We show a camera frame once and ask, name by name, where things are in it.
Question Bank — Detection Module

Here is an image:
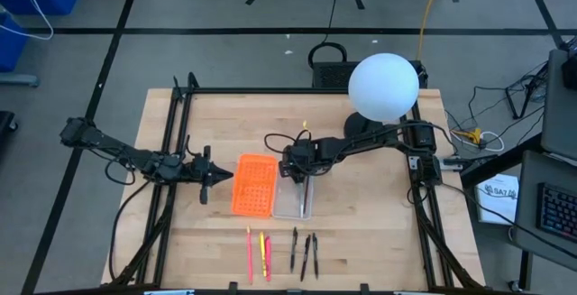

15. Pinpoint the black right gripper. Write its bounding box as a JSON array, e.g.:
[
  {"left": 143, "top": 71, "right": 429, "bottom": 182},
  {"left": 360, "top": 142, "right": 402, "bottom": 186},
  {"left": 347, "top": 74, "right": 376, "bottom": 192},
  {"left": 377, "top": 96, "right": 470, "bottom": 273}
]
[{"left": 278, "top": 140, "right": 321, "bottom": 185}]

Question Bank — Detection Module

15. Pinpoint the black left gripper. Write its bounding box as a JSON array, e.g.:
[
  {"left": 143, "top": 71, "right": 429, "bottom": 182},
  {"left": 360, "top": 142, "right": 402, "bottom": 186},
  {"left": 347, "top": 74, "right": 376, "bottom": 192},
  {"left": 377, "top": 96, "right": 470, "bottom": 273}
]
[{"left": 188, "top": 145, "right": 234, "bottom": 206}]

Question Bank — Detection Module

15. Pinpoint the brown pencil with blue cap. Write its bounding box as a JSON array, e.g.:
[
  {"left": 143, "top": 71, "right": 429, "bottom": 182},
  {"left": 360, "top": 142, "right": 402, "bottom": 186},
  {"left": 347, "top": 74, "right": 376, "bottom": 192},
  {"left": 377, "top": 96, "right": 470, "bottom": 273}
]
[{"left": 302, "top": 176, "right": 311, "bottom": 216}]

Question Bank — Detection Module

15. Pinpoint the black pen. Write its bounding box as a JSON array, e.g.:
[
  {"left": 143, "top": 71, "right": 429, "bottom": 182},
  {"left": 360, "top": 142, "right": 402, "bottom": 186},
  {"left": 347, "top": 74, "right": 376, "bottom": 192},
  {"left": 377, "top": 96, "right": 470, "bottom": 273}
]
[
  {"left": 311, "top": 232, "right": 320, "bottom": 281},
  {"left": 299, "top": 234, "right": 312, "bottom": 282},
  {"left": 289, "top": 226, "right": 298, "bottom": 274}
]

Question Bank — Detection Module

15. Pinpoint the yellow highlighter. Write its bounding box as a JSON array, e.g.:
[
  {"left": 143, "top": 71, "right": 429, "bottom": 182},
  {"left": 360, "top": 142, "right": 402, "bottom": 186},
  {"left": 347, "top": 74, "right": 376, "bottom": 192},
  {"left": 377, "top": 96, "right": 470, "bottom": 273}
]
[{"left": 259, "top": 231, "right": 267, "bottom": 279}]

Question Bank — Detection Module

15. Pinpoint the pink pencil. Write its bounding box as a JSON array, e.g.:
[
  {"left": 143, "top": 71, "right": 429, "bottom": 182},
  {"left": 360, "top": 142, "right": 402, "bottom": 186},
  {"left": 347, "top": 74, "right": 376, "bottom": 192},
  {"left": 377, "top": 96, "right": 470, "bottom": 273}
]
[{"left": 245, "top": 226, "right": 253, "bottom": 285}]

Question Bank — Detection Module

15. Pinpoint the pink highlighter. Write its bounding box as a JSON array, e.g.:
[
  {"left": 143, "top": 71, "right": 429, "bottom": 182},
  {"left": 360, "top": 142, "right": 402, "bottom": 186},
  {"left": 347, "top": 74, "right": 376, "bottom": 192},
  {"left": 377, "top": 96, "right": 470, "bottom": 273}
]
[{"left": 264, "top": 235, "right": 272, "bottom": 283}]

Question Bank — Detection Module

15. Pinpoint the clear plastic supply box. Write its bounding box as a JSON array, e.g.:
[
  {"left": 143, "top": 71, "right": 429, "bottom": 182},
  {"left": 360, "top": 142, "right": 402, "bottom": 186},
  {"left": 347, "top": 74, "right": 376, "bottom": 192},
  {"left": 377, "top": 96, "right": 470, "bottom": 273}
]
[{"left": 271, "top": 168, "right": 316, "bottom": 221}]

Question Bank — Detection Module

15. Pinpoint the orange perforated plastic lid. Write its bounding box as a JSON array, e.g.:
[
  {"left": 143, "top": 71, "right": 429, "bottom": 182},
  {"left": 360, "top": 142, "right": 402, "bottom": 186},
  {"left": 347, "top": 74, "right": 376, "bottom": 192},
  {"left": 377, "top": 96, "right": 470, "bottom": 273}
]
[{"left": 231, "top": 152, "right": 279, "bottom": 219}]

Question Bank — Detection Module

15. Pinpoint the white globe lamp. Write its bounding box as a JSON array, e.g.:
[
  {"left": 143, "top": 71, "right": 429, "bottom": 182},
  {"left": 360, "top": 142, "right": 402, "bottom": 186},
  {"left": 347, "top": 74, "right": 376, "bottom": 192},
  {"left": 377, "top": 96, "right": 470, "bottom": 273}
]
[{"left": 343, "top": 52, "right": 420, "bottom": 139}]

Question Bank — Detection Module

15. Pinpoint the yellow power plug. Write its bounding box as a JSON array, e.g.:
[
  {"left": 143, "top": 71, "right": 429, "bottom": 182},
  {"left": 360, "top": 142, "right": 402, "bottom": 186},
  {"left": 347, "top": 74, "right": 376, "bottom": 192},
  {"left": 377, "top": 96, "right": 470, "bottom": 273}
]
[{"left": 452, "top": 127, "right": 484, "bottom": 146}]

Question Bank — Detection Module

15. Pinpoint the white booklet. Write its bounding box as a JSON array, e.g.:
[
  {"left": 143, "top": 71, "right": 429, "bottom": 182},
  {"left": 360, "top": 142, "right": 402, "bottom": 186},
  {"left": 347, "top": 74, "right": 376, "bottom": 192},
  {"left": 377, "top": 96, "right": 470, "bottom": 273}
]
[{"left": 476, "top": 173, "right": 519, "bottom": 226}]

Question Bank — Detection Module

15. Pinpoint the grey desk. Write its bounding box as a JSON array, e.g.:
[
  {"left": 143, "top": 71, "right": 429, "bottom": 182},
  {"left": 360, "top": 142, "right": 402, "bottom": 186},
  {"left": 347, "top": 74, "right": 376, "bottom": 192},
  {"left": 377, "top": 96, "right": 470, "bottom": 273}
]
[{"left": 511, "top": 150, "right": 577, "bottom": 260}]

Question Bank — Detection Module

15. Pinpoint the black keyboard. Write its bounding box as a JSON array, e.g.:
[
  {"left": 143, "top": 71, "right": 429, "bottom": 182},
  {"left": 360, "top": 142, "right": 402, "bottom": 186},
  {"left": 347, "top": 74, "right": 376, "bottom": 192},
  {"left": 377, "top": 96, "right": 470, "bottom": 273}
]
[{"left": 536, "top": 181, "right": 577, "bottom": 244}]

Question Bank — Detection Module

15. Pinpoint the black aluminium table frame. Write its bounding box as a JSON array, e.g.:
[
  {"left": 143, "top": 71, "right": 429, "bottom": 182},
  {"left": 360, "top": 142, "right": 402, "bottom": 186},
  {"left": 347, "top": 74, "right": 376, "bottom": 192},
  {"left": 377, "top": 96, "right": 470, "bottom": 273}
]
[{"left": 101, "top": 71, "right": 486, "bottom": 292}]

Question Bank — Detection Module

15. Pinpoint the black looped cable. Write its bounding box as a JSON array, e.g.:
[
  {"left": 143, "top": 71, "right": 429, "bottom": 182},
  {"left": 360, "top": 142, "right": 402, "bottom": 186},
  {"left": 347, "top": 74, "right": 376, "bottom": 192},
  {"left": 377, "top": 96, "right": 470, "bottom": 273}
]
[{"left": 307, "top": 0, "right": 349, "bottom": 69}]

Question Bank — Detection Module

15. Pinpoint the yellow cable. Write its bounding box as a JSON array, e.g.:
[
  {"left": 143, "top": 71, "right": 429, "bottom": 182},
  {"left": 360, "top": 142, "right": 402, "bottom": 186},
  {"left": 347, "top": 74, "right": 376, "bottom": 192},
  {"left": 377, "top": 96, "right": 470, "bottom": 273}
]
[{"left": 417, "top": 0, "right": 445, "bottom": 60}]

